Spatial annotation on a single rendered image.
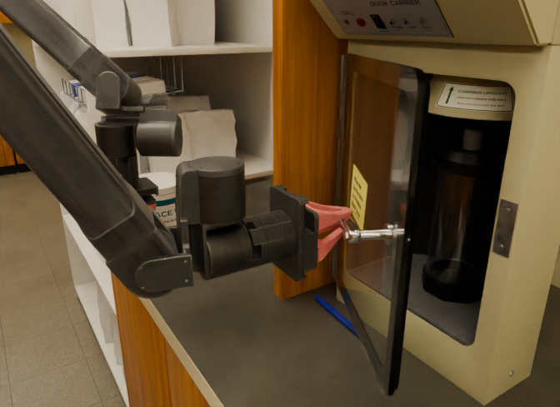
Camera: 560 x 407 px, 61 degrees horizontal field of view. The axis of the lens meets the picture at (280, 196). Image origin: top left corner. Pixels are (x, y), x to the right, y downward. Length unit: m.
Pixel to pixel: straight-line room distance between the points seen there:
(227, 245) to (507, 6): 0.36
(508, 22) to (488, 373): 0.44
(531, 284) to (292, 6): 0.52
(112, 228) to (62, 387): 1.88
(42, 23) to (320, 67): 0.44
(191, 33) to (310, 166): 1.05
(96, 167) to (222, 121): 1.33
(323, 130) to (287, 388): 0.42
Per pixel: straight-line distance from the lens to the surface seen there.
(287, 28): 0.78
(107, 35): 1.73
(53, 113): 0.45
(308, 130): 0.82
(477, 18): 0.57
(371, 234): 0.56
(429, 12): 0.59
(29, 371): 2.46
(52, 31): 0.83
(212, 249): 0.49
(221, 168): 0.47
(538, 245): 0.68
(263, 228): 0.51
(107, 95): 0.75
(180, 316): 0.89
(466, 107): 0.66
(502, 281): 0.65
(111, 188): 0.46
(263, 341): 0.81
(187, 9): 1.79
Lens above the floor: 1.43
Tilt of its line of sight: 20 degrees down
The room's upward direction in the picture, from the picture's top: straight up
